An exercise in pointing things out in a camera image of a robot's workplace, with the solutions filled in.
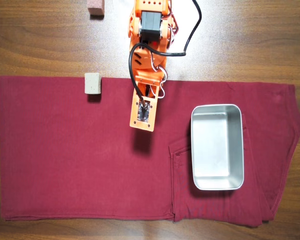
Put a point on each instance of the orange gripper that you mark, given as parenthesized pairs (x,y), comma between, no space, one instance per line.
(153,88)

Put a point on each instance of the beige speckled cube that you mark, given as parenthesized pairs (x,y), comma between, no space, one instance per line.
(92,83)

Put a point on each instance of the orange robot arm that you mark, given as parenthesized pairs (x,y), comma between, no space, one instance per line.
(158,60)

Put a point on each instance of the reddish brown block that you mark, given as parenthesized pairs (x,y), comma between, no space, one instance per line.
(96,9)

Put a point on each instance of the rectangular metal tray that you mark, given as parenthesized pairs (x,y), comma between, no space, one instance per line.
(216,147)

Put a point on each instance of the maroon cloth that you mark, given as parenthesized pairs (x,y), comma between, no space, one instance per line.
(77,162)

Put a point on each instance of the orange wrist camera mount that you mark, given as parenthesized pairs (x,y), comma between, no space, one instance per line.
(135,117)

